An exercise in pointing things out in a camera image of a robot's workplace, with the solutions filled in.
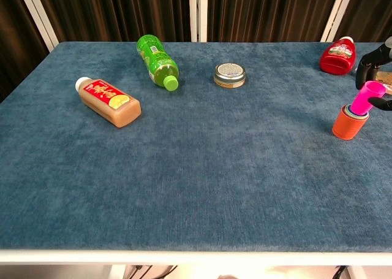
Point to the light blue plastic cup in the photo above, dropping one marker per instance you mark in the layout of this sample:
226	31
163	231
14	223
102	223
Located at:
349	111

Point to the white frame post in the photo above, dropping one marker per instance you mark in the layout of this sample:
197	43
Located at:
198	12
337	12
36	15

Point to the red ketchup bottle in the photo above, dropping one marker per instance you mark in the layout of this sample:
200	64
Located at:
337	56

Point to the blue table cloth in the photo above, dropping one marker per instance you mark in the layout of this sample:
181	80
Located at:
183	168

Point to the round metal tin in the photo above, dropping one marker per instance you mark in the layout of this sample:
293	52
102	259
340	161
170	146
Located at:
229	75

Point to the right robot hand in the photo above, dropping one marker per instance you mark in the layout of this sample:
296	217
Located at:
370	58

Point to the brown juice bottle red label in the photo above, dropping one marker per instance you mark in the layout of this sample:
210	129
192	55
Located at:
107	101

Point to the brown spout pouch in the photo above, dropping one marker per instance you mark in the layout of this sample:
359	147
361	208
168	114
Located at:
384	78

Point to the orange plastic cup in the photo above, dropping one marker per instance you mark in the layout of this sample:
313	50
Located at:
347	127

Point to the green tea bottle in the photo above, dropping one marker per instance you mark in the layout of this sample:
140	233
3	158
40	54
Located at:
157	61

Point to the pink plastic cup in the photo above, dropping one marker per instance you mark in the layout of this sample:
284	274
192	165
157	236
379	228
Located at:
366	98

